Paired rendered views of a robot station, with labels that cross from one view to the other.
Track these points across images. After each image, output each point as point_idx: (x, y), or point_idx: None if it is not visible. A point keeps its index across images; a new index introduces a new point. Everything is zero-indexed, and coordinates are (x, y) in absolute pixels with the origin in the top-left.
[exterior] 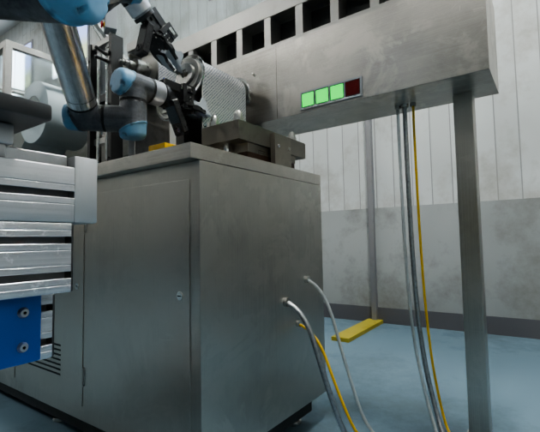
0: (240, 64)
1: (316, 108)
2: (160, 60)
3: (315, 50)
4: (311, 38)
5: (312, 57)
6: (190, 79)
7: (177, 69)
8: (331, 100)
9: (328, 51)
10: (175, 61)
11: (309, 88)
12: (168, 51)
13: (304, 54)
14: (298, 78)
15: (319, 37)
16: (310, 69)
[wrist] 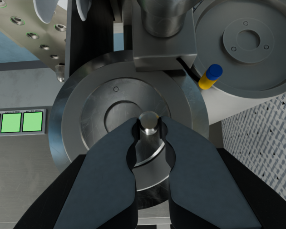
0: (158, 207)
1: (23, 108)
2: (220, 176)
3: (15, 192)
4: (20, 213)
5: (22, 181)
6: (93, 91)
7: (127, 120)
8: None
9: None
10: (96, 149)
11: (32, 137)
12: (76, 216)
13: (33, 190)
14: (46, 156)
15: (7, 211)
16: (26, 164)
